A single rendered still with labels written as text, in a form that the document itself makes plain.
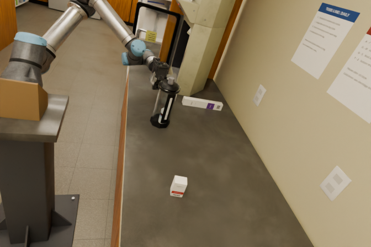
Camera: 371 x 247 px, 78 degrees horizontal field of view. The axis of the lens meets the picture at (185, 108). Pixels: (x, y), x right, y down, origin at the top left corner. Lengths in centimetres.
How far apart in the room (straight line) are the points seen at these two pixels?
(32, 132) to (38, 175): 32
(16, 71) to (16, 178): 54
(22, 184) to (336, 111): 145
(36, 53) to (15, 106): 24
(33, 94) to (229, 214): 90
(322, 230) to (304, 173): 21
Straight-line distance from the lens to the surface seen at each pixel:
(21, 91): 112
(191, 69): 149
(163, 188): 94
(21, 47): 118
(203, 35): 143
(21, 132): 113
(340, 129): 103
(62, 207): 199
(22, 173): 138
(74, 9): 142
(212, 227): 91
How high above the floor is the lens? 166
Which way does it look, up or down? 30 degrees down
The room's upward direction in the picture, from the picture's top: 19 degrees clockwise
